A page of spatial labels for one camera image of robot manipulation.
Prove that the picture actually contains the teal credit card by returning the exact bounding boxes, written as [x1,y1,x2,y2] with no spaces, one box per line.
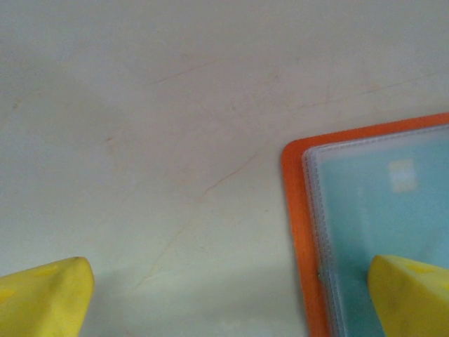
[317,140,449,337]

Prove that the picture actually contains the orange card holder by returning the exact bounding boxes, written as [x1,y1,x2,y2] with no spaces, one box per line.
[280,112,449,337]

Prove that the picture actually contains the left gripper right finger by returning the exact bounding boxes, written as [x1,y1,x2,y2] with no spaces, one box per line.
[367,254,449,337]

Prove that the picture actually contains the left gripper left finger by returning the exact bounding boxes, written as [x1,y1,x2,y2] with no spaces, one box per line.
[0,256,96,337]

